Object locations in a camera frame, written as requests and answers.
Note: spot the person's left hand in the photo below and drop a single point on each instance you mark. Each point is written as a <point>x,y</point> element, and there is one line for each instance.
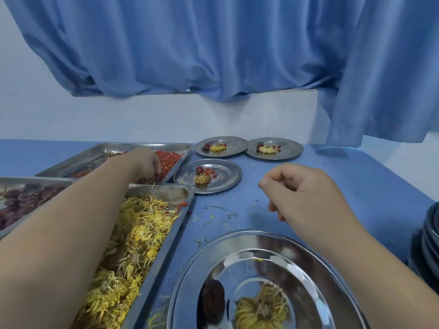
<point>145,164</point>

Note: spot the person's right hand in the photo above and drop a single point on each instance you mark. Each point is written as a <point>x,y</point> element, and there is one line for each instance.
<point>308,198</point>

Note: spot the round steel plate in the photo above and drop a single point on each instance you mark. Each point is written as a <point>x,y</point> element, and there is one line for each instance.
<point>226,176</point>
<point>291,150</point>
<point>238,147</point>
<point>308,280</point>

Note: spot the pile of yellow chrysanthemums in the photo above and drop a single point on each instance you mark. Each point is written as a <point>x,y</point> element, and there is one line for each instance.
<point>130,250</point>

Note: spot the stack of steel plates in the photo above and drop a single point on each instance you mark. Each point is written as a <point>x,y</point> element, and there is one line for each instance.
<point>428,243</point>

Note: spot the person's right forearm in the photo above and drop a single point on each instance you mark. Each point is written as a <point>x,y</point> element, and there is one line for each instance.
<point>384,280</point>

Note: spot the person's left forearm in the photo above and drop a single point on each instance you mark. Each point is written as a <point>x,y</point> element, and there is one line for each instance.
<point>58,246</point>

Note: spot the rectangular steel tray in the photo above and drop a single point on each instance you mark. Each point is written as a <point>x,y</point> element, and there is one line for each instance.
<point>75,161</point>
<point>17,181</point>
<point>171,191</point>

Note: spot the blue tablecloth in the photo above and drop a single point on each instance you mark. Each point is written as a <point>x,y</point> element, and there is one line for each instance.
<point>360,188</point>

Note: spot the wide blue curtain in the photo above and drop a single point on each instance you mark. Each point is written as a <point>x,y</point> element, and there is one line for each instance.
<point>188,44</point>

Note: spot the narrow blue curtain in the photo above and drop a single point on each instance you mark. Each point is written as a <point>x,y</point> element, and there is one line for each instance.
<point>391,68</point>

